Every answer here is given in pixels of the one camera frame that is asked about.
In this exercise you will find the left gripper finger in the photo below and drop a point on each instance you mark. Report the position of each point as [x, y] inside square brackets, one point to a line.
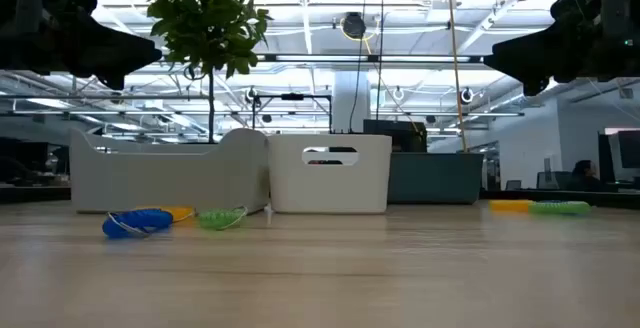
[110, 43]
[150, 57]

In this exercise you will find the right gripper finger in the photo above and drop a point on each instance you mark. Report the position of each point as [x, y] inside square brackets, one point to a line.
[535, 50]
[492, 60]

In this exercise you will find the green leafy plant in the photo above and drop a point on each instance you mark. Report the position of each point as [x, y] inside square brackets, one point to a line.
[210, 18]

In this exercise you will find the black computer monitor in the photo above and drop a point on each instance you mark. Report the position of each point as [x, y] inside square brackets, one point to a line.
[625, 155]

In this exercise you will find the person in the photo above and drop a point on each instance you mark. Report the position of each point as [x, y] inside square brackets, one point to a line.
[584, 170]

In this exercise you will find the grey plastic bin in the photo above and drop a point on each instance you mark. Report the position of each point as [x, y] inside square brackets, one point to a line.
[165, 183]

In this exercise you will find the black office chair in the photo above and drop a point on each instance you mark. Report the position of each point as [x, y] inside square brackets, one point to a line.
[547, 180]

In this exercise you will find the teal plastic bin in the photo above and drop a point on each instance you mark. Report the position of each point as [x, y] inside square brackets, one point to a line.
[435, 178]

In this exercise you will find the white plastic bin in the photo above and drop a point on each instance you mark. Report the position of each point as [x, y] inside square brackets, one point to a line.
[330, 188]

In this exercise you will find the distant black metal frame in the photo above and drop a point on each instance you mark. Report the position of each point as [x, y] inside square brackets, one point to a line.
[292, 97]

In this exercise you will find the black aluminium table frame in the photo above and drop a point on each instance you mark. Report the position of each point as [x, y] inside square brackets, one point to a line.
[30, 195]

